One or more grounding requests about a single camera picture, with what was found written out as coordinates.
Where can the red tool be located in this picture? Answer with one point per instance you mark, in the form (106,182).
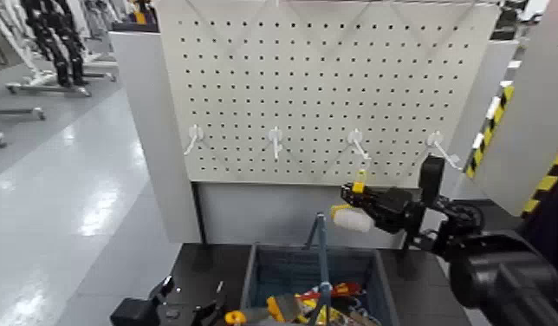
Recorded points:
(340,289)

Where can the black humanoid robot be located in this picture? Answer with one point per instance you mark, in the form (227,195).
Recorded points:
(56,41)

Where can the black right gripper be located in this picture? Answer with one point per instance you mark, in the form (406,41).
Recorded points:
(397,211)

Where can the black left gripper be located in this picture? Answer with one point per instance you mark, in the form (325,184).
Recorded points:
(188,314)

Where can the gray cabinet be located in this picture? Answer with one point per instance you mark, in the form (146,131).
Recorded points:
(1,52)

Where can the blue crate with gray rim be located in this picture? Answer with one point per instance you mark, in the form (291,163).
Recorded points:
(283,273)

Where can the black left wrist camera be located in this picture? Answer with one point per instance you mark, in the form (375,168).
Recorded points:
(133,313)

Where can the yellow black machine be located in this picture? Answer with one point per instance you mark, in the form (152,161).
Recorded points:
(140,16)

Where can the white pegboard hook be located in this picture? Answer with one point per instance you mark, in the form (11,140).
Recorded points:
(195,133)
(435,139)
(355,136)
(275,135)

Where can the beige perforated pegboard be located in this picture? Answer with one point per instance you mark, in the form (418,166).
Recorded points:
(306,93)

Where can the yellow paint roller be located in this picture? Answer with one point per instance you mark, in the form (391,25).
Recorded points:
(352,221)

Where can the gray stand leg with caster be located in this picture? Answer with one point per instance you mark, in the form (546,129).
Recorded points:
(19,112)

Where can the yellow round knob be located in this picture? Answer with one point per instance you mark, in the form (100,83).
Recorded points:
(236,317)

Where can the gray panel with hazard tape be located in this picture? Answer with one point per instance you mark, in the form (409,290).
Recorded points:
(533,114)

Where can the gray wheeled stand base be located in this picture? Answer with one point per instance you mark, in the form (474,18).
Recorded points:
(47,87)

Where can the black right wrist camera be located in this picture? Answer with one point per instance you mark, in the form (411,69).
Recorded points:
(431,177)

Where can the yellow black tool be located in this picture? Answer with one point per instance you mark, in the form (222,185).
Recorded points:
(313,314)

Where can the white robot frame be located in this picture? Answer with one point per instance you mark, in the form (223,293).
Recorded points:
(15,36)

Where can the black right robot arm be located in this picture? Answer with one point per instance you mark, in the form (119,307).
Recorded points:
(502,277)

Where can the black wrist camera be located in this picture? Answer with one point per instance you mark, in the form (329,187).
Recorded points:
(133,313)
(431,177)

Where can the dark equipment rack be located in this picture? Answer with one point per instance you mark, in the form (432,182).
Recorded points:
(505,22)

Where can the white panel below pegboard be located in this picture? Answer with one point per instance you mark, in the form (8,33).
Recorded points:
(261,214)

